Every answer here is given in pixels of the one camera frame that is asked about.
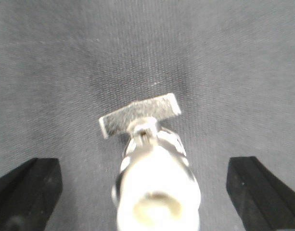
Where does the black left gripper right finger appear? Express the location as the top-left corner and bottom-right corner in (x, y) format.
(226, 156), (295, 231)

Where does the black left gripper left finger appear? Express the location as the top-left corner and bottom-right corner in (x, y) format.
(0, 158), (63, 231)

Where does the metal valve with white caps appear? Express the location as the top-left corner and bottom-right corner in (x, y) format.
(99, 93), (201, 231)

